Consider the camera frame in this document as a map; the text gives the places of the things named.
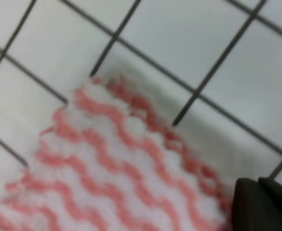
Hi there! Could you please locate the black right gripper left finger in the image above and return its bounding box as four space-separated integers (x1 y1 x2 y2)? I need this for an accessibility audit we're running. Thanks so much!
232 178 282 231

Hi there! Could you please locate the pink wavy striped towel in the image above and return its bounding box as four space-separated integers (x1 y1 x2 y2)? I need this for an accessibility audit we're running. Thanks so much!
0 76 232 231

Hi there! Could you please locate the white black-grid tablecloth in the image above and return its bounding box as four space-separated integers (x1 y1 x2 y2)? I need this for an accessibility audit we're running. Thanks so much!
0 0 282 231

